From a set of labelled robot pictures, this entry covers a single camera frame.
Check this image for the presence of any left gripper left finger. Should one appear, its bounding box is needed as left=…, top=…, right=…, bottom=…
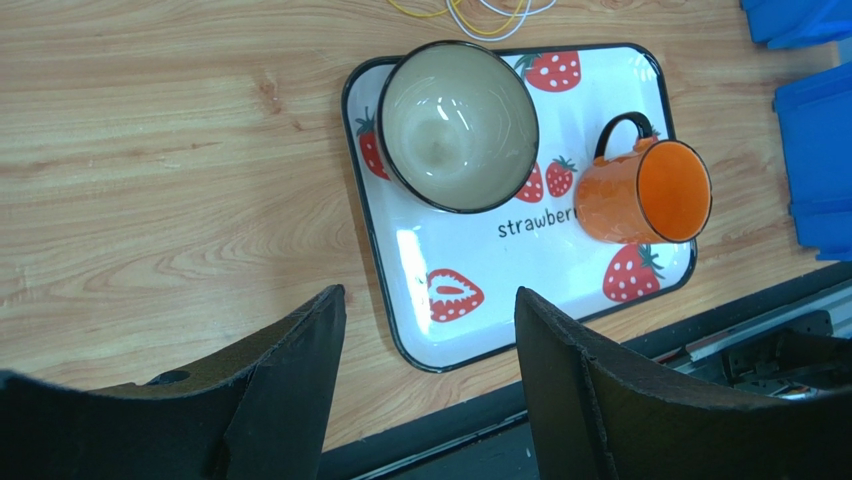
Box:
left=1, top=285, right=346, bottom=479

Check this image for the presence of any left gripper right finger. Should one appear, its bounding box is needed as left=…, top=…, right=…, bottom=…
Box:
left=515, top=287, right=851, bottom=479

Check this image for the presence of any yellow cable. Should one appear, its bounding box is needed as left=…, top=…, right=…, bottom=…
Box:
left=387, top=0, right=534, bottom=38

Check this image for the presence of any white strawberry tray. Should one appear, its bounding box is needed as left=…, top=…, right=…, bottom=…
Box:
left=341, top=43, right=698, bottom=373

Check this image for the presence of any orange transparent mug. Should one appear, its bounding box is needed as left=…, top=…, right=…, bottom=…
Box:
left=574, top=111, right=713, bottom=244

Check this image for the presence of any beige ceramic bowl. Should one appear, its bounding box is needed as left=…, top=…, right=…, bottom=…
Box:
left=375, top=40, right=540, bottom=214

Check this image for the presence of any near blue plastic bin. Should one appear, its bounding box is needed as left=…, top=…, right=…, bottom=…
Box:
left=774, top=63, right=851, bottom=262

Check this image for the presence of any blue plastic bin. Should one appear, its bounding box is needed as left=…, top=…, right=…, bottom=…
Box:
left=774, top=63, right=851, bottom=262
left=740, top=0, right=851, bottom=49

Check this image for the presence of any far blue plastic bin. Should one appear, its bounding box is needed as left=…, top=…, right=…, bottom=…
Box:
left=740, top=0, right=851, bottom=49

